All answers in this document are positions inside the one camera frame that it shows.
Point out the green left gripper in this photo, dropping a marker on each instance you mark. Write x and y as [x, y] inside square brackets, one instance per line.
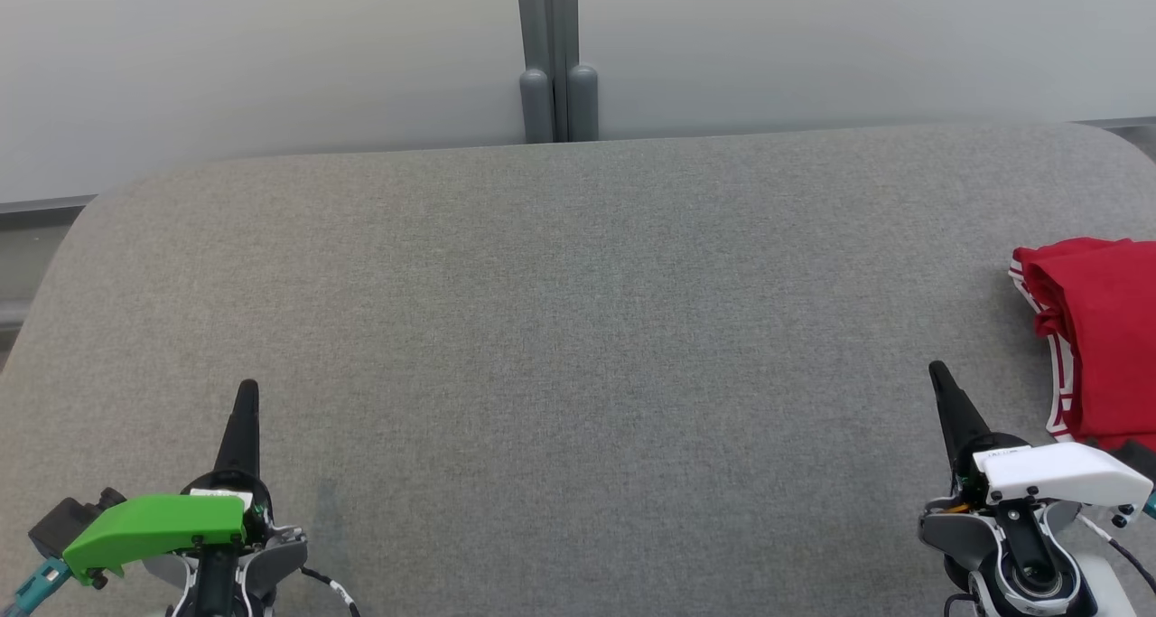
[153, 527]

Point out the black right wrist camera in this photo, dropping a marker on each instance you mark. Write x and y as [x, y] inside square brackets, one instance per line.
[1140, 459]

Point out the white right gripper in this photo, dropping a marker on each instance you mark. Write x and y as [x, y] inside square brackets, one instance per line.
[1057, 472]

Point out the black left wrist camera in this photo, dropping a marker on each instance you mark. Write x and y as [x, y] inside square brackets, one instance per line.
[59, 522]

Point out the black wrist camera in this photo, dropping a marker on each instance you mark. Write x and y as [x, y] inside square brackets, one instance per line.
[59, 522]
[1140, 459]

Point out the red jersey with white sleeves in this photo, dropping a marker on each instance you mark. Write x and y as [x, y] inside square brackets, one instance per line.
[1115, 373]

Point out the grey partition post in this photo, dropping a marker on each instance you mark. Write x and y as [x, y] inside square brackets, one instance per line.
[582, 102]
[536, 107]

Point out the grey fabric sofa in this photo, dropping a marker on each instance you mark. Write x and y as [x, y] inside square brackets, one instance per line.
[578, 328]

